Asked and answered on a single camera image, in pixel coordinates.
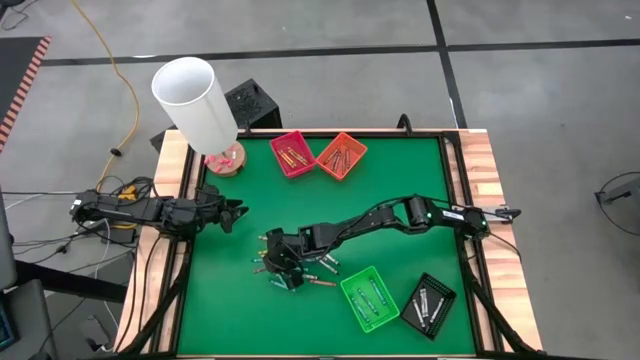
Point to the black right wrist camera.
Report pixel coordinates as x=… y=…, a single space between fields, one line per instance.
x=276 y=236

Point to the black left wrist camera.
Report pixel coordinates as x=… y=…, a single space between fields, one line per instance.
x=210 y=192

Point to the green plastic basket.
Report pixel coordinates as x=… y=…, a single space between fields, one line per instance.
x=387 y=320

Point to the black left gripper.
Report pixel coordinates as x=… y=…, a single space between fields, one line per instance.
x=207 y=216

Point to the black perforated box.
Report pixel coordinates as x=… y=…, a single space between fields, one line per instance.
x=250 y=102

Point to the wooden lamp base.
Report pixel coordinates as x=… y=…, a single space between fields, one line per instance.
x=239 y=159

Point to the black mat with striped edge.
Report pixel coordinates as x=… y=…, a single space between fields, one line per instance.
x=15 y=70

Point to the white crayon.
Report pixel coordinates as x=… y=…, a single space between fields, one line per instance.
x=424 y=302
x=436 y=310
x=332 y=259
x=311 y=276
x=418 y=312
x=328 y=267

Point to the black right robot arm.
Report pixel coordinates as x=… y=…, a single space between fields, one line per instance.
x=380 y=217

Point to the red plastic basket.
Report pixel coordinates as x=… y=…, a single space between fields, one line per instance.
x=305 y=170

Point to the black floor beam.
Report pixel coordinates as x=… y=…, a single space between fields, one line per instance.
x=70 y=282

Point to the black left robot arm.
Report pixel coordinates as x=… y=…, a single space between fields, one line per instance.
x=125 y=207

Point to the black table frame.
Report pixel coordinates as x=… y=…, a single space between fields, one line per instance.
x=380 y=135

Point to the wooden table side board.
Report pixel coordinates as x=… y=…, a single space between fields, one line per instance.
x=172 y=160
x=477 y=165

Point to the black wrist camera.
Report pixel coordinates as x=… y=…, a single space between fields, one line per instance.
x=276 y=236
x=210 y=192

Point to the orange plastic basket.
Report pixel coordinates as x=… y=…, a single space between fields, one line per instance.
x=360 y=150

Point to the black plastic basket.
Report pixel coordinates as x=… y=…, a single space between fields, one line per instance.
x=445 y=290

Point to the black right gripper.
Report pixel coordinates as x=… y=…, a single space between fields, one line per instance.
x=287 y=250

